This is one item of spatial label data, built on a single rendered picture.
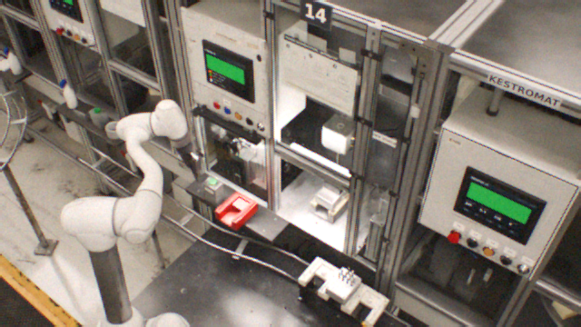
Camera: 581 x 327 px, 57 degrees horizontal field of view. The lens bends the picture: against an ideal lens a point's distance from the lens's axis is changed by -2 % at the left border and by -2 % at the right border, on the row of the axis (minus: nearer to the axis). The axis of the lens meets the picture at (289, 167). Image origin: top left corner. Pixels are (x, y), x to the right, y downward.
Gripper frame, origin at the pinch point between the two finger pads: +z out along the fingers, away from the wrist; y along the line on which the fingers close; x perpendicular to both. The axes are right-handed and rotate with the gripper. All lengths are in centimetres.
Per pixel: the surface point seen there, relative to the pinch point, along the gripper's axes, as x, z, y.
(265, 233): -1.2, 23.8, -33.5
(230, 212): -0.4, 19.2, -13.2
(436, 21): -45, -72, -98
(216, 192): -1.4, 9.4, -7.3
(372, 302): -3, 38, -88
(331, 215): -25, 25, -54
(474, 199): -20, -28, -123
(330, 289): 5, 28, -74
